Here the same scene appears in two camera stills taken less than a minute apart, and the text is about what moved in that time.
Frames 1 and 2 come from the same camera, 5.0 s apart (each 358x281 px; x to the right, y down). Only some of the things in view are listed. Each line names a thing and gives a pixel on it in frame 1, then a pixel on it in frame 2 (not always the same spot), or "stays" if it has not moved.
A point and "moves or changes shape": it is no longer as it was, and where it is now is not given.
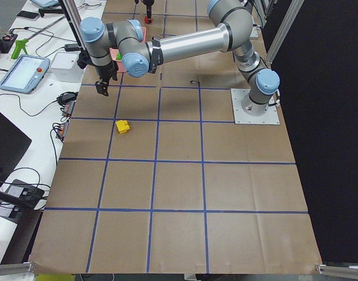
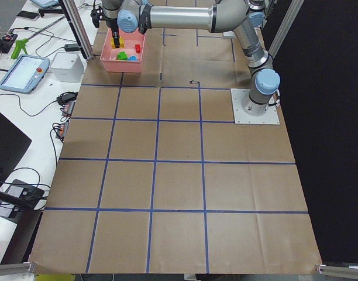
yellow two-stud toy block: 122,126 moves or changes shape
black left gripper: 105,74 to 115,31
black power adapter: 72,47 stays
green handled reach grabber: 20,44 stays
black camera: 84,58 to 97,14
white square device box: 64,67 stays
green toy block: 119,57 stays
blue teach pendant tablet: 25,74 stays
